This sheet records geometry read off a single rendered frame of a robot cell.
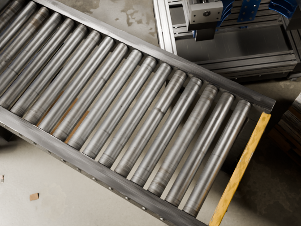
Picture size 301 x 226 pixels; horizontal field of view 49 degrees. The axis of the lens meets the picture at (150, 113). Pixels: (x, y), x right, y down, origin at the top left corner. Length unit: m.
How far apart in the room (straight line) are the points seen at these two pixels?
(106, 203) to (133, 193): 0.84
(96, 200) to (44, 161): 0.40
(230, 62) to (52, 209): 1.30
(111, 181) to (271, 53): 1.31
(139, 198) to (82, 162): 0.23
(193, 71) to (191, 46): 0.80
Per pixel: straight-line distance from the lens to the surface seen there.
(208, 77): 1.26
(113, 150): 1.15
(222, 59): 2.00
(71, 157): 1.17
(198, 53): 2.03
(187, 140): 1.15
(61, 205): 1.99
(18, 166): 2.13
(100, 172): 1.13
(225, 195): 1.09
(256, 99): 1.25
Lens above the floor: 1.88
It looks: 66 degrees down
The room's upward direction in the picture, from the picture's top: 6 degrees counter-clockwise
